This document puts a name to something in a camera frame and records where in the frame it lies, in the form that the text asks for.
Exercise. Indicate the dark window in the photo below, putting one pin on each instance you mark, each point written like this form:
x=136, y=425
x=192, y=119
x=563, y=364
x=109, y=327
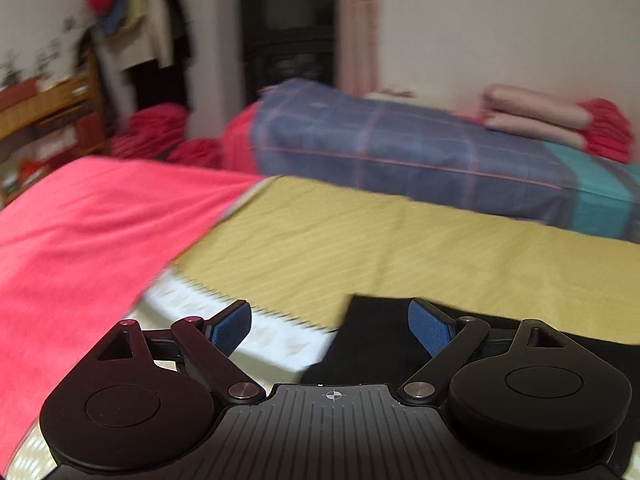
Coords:
x=284, y=39

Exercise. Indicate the pink curtain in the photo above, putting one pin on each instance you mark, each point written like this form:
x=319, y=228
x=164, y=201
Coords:
x=357, y=46

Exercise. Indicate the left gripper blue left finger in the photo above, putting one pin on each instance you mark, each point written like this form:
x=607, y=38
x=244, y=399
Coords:
x=228, y=328

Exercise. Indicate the pink red bed sheet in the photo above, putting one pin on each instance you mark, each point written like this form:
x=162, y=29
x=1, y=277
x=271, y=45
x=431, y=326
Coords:
x=77, y=251

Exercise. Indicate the beige zigzag patterned bedsheet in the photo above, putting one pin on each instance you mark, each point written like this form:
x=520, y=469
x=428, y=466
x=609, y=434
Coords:
x=272, y=348

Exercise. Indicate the yellow quilted blanket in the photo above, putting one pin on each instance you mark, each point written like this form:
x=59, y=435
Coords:
x=302, y=248

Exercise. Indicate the blue plaid folded quilt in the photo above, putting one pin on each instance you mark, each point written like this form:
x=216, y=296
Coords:
x=306, y=129

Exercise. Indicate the wooden shelf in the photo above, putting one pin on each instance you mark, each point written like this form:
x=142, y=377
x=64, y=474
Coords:
x=42, y=127

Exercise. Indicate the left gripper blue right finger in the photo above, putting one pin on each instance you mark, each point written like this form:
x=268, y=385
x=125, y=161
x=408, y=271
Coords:
x=433, y=328

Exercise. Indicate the red folded clothes stack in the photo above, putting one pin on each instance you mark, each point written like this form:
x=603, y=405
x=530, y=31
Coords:
x=608, y=134

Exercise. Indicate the pink folded blanket upper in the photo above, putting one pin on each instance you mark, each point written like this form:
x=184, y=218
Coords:
x=536, y=105

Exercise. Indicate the red clothes pile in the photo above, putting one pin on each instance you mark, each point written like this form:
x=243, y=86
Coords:
x=159, y=133

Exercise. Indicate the pink folded blanket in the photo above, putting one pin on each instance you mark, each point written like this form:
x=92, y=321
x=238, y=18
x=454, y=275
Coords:
x=535, y=129
x=536, y=105

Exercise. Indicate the black knit pants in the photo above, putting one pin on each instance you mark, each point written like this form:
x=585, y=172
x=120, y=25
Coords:
x=517, y=393

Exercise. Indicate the pink folded blanket lower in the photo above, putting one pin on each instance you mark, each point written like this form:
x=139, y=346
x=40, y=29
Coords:
x=535, y=129

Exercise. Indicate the hanging clothes on rack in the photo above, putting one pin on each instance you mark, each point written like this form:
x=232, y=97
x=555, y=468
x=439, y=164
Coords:
x=148, y=43

